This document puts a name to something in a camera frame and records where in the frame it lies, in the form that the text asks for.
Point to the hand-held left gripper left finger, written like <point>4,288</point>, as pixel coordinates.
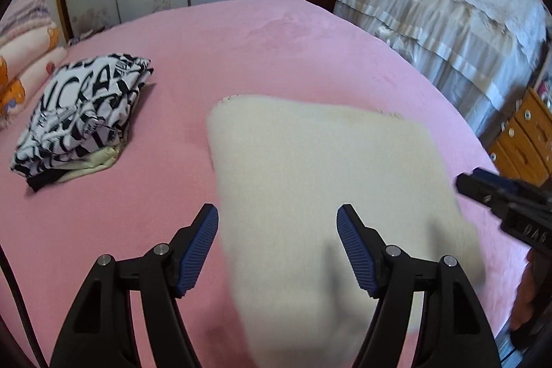
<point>196,251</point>

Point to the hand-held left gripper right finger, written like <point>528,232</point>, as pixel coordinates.
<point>358,251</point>

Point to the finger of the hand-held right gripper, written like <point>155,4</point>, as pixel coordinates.
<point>500,180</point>
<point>481,191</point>

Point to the white fluffy coat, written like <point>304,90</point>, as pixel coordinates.
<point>310,187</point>

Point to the person's right forearm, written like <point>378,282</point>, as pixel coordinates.
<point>526,294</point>

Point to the wooden dresser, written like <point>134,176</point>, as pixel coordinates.
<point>524,144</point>

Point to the pale yellow folded garment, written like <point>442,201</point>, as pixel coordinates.
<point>92,163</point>

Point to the pink bed blanket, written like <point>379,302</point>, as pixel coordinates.
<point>194,100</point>

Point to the bed with cream frilled cover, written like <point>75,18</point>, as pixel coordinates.
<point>453,27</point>

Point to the black folded garment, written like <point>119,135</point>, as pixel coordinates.
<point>43,181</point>

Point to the black and white printed garment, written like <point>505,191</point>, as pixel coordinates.
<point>82,109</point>

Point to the cartoon print quilt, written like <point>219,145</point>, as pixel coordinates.
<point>26,70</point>

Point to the mauve folded blanket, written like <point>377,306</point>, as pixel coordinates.
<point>23,16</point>

